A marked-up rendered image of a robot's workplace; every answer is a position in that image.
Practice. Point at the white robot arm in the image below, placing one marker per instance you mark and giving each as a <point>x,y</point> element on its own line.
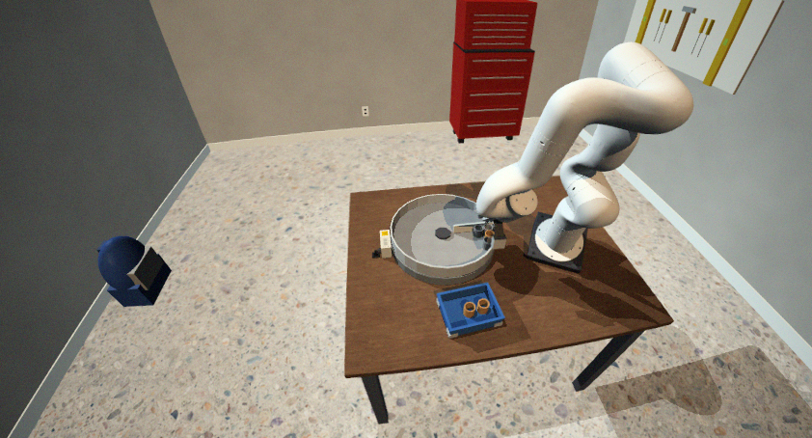
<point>648,98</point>

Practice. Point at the blue plastic crate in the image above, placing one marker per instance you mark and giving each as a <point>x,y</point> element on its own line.
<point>452,306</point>

